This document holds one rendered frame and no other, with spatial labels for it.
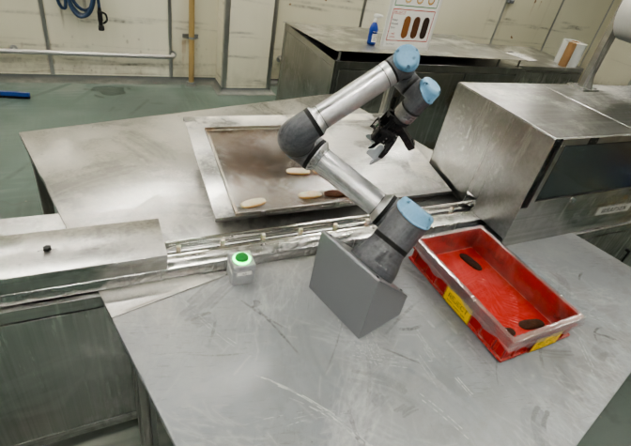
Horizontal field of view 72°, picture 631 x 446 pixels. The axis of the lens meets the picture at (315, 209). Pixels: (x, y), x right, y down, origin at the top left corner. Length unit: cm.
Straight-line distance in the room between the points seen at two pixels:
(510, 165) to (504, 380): 81
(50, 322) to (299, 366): 71
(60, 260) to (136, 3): 380
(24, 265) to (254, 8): 386
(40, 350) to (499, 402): 130
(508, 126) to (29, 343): 174
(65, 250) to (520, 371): 133
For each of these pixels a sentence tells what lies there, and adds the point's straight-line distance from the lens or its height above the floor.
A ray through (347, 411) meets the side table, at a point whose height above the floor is 82.
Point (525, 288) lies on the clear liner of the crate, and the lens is 168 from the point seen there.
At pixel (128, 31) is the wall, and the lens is 496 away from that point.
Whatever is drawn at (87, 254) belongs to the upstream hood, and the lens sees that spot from 136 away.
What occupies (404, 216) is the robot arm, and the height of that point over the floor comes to 114.
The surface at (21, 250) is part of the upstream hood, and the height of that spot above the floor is 92.
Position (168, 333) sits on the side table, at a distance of 126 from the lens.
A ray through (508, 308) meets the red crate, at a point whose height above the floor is 82.
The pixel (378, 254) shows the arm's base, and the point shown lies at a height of 104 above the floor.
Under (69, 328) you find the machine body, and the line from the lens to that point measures 149.
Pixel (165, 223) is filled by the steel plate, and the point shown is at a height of 82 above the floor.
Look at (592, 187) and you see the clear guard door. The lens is 210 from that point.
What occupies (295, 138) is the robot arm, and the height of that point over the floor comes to 124.
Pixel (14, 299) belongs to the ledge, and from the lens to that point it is 140.
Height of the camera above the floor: 180
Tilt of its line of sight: 34 degrees down
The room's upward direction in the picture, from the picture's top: 12 degrees clockwise
